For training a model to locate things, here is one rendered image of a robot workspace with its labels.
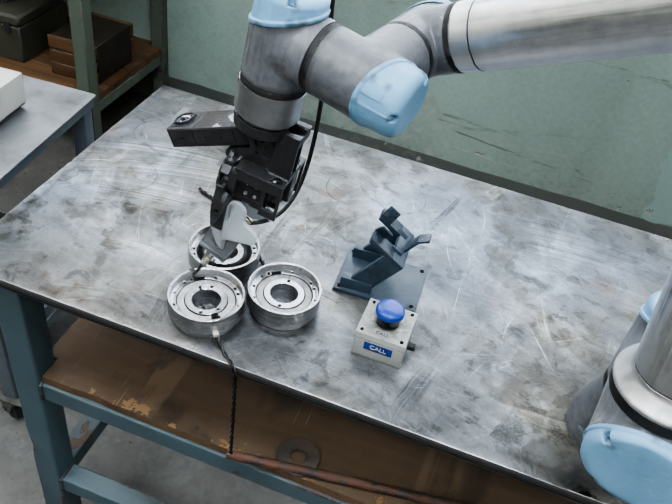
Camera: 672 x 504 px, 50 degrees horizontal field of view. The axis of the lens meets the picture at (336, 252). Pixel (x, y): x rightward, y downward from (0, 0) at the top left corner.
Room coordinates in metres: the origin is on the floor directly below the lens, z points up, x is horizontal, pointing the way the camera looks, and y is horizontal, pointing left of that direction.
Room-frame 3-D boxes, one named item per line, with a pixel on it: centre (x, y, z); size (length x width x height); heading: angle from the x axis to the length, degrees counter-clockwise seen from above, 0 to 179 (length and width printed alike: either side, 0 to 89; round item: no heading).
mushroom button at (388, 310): (0.69, -0.09, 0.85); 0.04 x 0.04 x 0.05
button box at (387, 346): (0.69, -0.09, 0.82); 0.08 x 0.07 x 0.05; 77
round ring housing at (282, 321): (0.73, 0.06, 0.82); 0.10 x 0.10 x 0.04
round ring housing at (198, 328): (0.69, 0.16, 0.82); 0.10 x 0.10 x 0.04
